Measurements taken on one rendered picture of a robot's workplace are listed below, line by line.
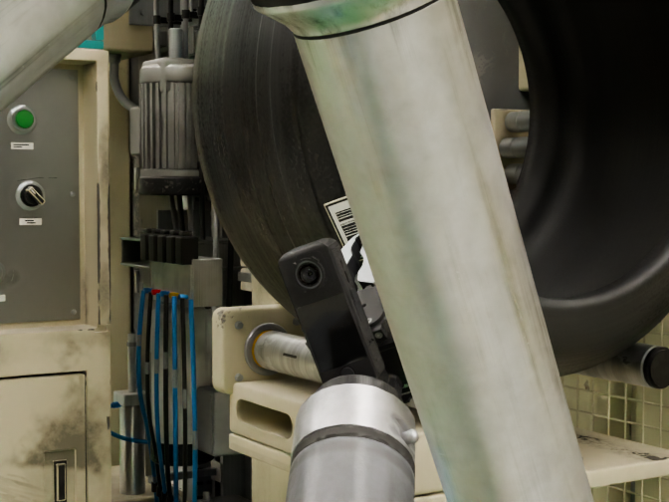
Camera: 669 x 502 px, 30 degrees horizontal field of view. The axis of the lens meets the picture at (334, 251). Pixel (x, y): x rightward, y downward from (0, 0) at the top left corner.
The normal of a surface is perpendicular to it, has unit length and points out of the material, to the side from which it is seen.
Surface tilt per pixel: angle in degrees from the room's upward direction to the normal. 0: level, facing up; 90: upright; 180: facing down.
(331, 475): 38
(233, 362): 90
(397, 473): 58
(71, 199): 90
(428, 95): 103
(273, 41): 82
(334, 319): 98
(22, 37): 108
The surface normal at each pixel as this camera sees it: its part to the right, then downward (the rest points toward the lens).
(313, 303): -0.29, 0.18
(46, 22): 0.83, 0.33
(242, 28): -0.83, -0.18
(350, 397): -0.04, -0.78
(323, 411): -0.47, -0.71
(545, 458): 0.51, 0.18
